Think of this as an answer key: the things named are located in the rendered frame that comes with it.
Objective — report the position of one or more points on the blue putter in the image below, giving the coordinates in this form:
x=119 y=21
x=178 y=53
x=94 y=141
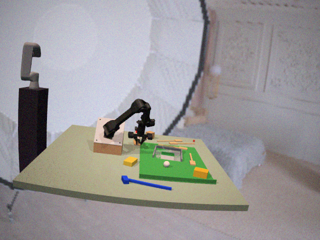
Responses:
x=126 y=180

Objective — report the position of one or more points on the green flat mat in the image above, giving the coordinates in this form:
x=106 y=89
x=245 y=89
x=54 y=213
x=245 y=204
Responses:
x=155 y=165

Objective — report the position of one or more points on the white golf ball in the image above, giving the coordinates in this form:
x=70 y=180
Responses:
x=166 y=164

